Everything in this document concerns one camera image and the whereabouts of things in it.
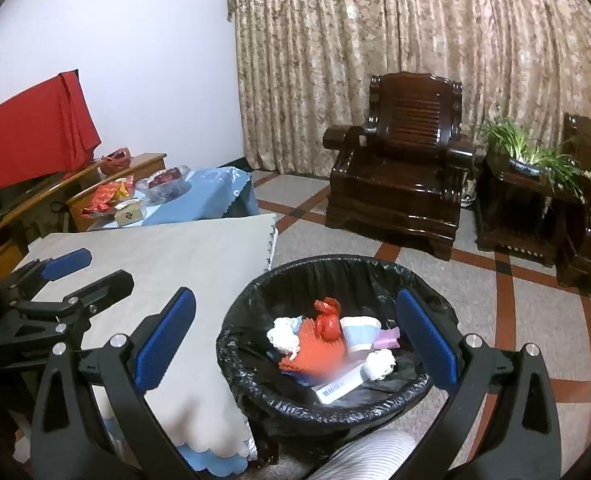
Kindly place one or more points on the white tissue small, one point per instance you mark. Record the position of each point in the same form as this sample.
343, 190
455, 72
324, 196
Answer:
378, 365

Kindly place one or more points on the red cloth cover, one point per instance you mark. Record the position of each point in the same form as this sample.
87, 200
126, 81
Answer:
46, 129

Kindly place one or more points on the beige patterned curtain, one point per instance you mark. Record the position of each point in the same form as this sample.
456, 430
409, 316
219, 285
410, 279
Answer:
305, 65

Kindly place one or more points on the blue plastic bag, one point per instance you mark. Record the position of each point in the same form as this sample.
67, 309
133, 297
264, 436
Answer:
301, 375

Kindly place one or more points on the grey table cloth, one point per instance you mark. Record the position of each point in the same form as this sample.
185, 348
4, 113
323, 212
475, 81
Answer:
216, 260

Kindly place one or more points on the blue cloth side table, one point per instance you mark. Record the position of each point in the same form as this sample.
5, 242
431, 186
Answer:
214, 193

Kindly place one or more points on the white blue medicine box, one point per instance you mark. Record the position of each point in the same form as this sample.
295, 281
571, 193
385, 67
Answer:
340, 386

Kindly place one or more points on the red snack packets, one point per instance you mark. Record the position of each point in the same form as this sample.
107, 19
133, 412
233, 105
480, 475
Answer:
108, 196

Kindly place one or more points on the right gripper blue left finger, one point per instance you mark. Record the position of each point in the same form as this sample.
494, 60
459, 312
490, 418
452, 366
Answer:
69, 437

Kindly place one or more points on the green potted plant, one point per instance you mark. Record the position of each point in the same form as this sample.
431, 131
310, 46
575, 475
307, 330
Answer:
508, 145

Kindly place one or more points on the white tissue large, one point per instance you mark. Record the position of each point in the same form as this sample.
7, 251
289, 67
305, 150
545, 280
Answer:
284, 335

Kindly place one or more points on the pink drawstring bag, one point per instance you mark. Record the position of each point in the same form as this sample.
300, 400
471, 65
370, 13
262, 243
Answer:
388, 339

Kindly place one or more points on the red plastic bag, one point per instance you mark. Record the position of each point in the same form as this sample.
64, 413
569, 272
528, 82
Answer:
327, 321

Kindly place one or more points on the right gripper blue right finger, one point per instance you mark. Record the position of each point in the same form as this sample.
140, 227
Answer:
500, 419

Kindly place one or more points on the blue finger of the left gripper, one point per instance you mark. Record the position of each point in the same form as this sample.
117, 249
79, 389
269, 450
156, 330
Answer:
98, 296
28, 280

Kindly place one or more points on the dark wooden side table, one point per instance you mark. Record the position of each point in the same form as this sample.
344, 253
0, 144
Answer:
521, 215

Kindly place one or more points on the red bag on cabinet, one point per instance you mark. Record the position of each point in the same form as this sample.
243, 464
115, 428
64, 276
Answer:
115, 162

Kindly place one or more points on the beige tissue box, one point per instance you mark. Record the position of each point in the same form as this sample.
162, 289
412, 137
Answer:
129, 212

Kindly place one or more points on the orange foam net back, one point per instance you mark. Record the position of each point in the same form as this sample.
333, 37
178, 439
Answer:
315, 353

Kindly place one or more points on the wooden tv cabinet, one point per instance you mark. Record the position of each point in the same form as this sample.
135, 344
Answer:
56, 206

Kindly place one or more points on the black lined trash bin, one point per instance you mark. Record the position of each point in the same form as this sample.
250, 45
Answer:
277, 407

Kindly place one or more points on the glass fruit bowl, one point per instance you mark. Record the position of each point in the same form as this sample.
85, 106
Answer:
165, 185

